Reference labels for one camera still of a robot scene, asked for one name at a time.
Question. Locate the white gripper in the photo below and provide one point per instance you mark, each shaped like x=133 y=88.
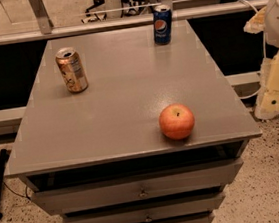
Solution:
x=278 y=20

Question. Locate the orange soda can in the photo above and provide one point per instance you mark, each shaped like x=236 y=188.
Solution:
x=68 y=61

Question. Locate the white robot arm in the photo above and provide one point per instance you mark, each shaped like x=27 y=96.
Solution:
x=267 y=21

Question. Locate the blue Pepsi can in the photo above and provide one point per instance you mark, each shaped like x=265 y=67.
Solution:
x=162 y=20

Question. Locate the red apple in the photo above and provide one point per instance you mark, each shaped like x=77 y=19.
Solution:
x=176 y=121

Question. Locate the top grey drawer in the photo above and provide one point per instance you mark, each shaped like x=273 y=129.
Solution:
x=138 y=187

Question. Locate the middle grey drawer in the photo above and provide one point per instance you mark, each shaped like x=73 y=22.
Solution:
x=158 y=210

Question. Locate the grey drawer cabinet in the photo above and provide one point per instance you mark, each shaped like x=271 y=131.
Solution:
x=111 y=130

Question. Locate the grey metal railing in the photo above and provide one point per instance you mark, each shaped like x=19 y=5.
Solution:
x=25 y=20

